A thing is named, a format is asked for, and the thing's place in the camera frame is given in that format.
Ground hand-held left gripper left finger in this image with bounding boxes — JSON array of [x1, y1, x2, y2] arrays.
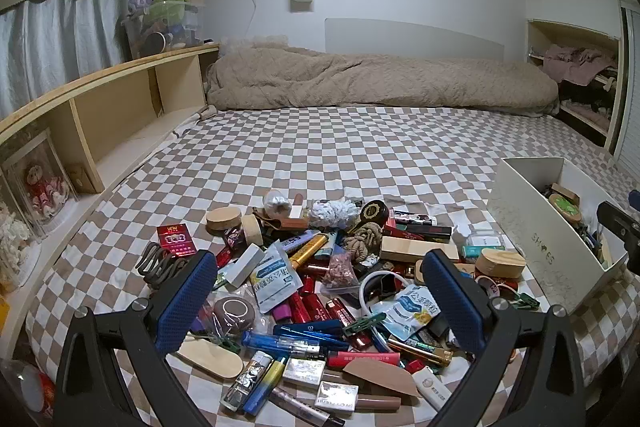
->
[[52, 249, 218, 427]]

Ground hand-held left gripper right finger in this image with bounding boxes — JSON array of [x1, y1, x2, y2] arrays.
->
[[421, 249, 588, 427]]

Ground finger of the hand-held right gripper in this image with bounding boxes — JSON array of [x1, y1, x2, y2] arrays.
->
[[596, 189, 640, 270]]

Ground white storage box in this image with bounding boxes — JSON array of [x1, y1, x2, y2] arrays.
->
[[486, 157, 630, 314]]

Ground brown cardboard strip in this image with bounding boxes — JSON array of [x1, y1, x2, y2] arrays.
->
[[344, 357, 423, 400]]

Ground brown round compact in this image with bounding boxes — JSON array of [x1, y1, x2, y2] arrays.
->
[[210, 296, 256, 338]]

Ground blue white snack packet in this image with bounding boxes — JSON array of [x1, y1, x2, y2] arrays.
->
[[372, 285, 436, 342]]

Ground wooden oval piece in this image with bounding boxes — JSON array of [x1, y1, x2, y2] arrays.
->
[[176, 337, 244, 379]]

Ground wooden oval box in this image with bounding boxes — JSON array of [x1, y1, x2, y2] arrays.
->
[[474, 251, 527, 280]]

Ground long wooden block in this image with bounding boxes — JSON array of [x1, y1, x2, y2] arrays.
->
[[380, 236, 460, 264]]

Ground red cigarette pack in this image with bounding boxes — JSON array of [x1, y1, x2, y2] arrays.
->
[[156, 224, 196, 258]]

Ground green clothespin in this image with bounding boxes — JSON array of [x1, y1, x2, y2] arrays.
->
[[342, 313, 388, 338], [510, 293, 541, 312]]

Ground white rectangular block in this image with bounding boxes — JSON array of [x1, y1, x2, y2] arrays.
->
[[225, 243, 266, 288]]

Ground black red long box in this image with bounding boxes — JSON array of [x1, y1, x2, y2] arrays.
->
[[387, 224, 453, 243]]

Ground white small device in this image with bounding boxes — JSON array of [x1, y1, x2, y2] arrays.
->
[[410, 367, 451, 410]]

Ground blue white sachet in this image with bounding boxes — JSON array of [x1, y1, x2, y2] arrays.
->
[[251, 244, 301, 314]]

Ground round wooden box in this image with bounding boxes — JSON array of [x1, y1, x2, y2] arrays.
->
[[206, 206, 242, 235]]

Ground patterned dark long box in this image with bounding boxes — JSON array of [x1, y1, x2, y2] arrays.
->
[[392, 209, 438, 228]]

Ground silver patterned lighter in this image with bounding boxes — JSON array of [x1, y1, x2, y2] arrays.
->
[[220, 351, 273, 410]]

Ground wooden cylinder box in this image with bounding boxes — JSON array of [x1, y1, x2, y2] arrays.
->
[[241, 214, 266, 248]]

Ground blue yellow lighter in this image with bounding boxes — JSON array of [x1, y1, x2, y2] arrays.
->
[[242, 357, 288, 415]]

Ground pink bead bag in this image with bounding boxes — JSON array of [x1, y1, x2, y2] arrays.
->
[[322, 252, 360, 290]]

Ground black round tin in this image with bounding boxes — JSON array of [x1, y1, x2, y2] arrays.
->
[[360, 200, 390, 228]]

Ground white louvre door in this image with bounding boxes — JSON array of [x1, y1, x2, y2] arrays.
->
[[617, 0, 640, 180]]

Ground brown tube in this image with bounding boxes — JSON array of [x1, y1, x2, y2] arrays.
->
[[350, 394, 401, 410]]

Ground clear plastic bulb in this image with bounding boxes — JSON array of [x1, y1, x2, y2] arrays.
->
[[263, 189, 292, 218]]

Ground gold tube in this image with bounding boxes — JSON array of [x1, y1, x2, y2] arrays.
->
[[290, 232, 331, 268]]

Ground white cosmetic box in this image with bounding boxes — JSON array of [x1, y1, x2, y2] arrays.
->
[[282, 357, 326, 388], [315, 381, 360, 413]]

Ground pink clothes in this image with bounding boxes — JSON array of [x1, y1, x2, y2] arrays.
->
[[542, 44, 616, 85]]

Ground red round tin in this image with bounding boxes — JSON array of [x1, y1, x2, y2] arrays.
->
[[0, 359, 56, 418]]

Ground white crochet decoration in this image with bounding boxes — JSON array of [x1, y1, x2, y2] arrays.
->
[[0, 202, 38, 293]]

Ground checkered bedsheet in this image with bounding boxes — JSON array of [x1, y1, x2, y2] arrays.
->
[[25, 104, 640, 427]]

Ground doll display case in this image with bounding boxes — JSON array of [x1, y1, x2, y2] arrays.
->
[[0, 129, 78, 238]]

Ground closet shelf niche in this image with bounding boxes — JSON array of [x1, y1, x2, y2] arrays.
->
[[525, 19, 623, 152]]

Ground beige duvet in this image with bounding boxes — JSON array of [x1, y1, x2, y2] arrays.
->
[[205, 36, 561, 118]]

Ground wooden bedside shelf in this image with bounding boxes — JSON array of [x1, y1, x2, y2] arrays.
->
[[0, 44, 221, 343]]

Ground clear bin of plush toys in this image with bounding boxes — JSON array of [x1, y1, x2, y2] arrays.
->
[[122, 0, 207, 60]]

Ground grey curtain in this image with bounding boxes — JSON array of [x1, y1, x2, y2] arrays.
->
[[0, 0, 131, 120]]

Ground white plastic ring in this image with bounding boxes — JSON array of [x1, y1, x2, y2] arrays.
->
[[359, 271, 411, 338]]

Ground beige rope knot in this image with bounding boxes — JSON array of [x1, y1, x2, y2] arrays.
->
[[342, 222, 383, 264]]

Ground white rope bundle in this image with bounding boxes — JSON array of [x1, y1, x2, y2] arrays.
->
[[309, 198, 362, 229]]

